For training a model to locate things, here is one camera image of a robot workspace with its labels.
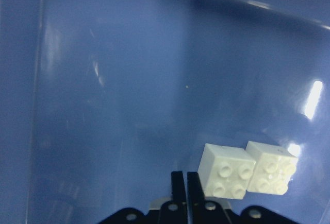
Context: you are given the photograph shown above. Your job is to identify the white block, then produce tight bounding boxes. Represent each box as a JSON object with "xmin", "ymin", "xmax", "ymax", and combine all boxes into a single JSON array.
[
  {"xmin": 245, "ymin": 141, "xmax": 298, "ymax": 195},
  {"xmin": 197, "ymin": 143, "xmax": 256, "ymax": 200}
]

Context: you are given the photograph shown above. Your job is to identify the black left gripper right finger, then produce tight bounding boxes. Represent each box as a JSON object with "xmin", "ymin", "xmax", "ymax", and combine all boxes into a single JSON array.
[{"xmin": 187, "ymin": 172, "xmax": 207, "ymax": 224}]

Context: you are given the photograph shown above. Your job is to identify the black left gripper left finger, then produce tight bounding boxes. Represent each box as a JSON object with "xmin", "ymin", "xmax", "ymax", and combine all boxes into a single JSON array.
[{"xmin": 170, "ymin": 171, "xmax": 186, "ymax": 223}]

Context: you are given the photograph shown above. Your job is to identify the blue plastic tray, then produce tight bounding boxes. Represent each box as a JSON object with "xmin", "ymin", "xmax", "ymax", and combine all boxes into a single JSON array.
[{"xmin": 1, "ymin": 0, "xmax": 329, "ymax": 223}]

